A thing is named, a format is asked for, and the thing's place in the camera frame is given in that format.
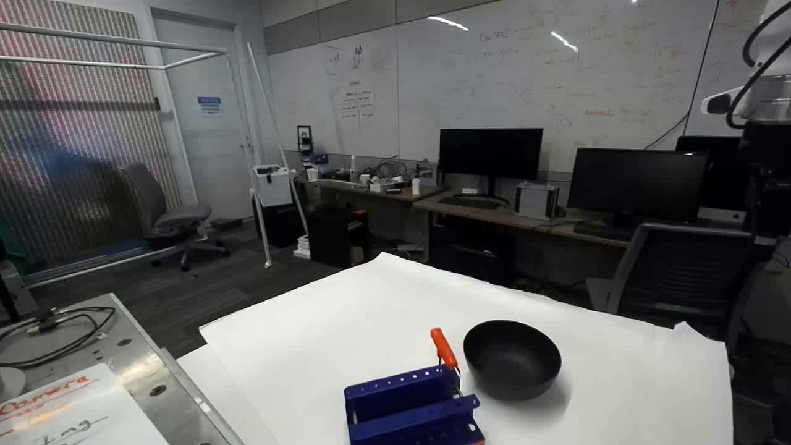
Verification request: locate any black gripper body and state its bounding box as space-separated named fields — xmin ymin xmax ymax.
xmin=739 ymin=121 xmax=791 ymax=241

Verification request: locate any black bowl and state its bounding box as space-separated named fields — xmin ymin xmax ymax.
xmin=462 ymin=319 xmax=565 ymax=402

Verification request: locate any mesh back office chair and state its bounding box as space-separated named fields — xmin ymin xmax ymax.
xmin=587 ymin=220 xmax=757 ymax=330

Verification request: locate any black computer monitor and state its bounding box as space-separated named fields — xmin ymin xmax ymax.
xmin=567 ymin=146 xmax=712 ymax=230
xmin=436 ymin=125 xmax=547 ymax=200

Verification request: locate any white box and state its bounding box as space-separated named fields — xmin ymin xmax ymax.
xmin=515 ymin=181 xmax=565 ymax=221

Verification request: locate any wooden office desk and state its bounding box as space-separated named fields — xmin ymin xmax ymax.
xmin=304 ymin=174 xmax=637 ymax=252

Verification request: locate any black keyboard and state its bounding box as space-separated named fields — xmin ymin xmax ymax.
xmin=441 ymin=193 xmax=509 ymax=209

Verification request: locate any blue tool rack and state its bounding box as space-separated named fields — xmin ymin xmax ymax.
xmin=341 ymin=362 xmax=488 ymax=445

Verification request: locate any black under desk cabinet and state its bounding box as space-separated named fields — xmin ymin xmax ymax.
xmin=306 ymin=200 xmax=373 ymax=268

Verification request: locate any white paper table cover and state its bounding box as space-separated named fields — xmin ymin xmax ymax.
xmin=176 ymin=249 xmax=736 ymax=445

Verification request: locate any white leaning pole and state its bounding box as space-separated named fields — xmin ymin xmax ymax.
xmin=246 ymin=38 xmax=275 ymax=271

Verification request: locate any white door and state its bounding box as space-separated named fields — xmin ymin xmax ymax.
xmin=152 ymin=6 xmax=259 ymax=221

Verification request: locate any grey office chair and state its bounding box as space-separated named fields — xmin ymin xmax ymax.
xmin=120 ymin=160 xmax=233 ymax=271

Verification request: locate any metal table plate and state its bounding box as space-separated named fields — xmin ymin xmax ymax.
xmin=0 ymin=292 xmax=246 ymax=445

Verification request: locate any perforated partition panel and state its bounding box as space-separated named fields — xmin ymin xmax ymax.
xmin=0 ymin=0 xmax=186 ymax=277

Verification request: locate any printed paper sheet orange label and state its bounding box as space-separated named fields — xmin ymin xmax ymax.
xmin=0 ymin=360 xmax=170 ymax=445

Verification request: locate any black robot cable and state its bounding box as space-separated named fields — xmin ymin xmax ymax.
xmin=725 ymin=0 xmax=791 ymax=130

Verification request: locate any black wall device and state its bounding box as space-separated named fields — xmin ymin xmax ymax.
xmin=295 ymin=122 xmax=317 ymax=157

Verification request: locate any metal frame rail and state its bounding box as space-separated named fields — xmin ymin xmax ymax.
xmin=0 ymin=22 xmax=231 ymax=73

